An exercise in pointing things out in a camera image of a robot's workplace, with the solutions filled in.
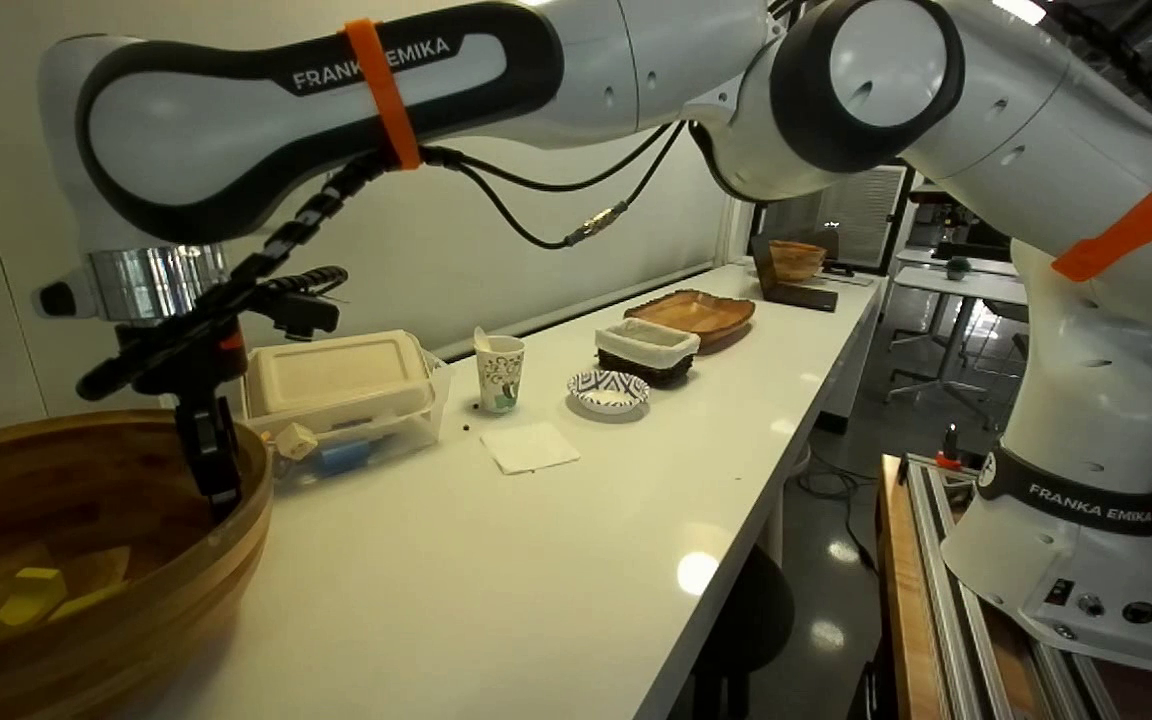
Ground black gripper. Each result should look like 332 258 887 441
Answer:
133 313 261 529

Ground large wooden bowl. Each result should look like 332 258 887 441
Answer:
0 405 275 720

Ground dark box with white liner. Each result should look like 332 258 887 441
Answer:
591 315 707 391

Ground small wooden background box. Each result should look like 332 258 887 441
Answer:
759 236 833 288

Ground clear plastic container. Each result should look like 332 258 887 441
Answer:
220 347 456 488

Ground yellow sponge pieces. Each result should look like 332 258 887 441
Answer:
0 556 134 658

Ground small clear glass cup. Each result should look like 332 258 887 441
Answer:
468 329 529 418

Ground white square napkin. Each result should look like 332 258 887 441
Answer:
475 418 583 481

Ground small patterned round dish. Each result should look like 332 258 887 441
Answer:
563 368 655 428

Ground rectangular wooden tray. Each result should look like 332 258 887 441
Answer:
624 283 765 357

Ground wooden base board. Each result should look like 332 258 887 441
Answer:
875 453 955 720

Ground white background table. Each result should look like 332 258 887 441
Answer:
893 254 1036 313

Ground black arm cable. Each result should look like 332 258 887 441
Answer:
71 117 697 405

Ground black metal window frame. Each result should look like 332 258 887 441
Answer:
749 155 968 279

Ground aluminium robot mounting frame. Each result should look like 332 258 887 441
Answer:
904 453 1152 720

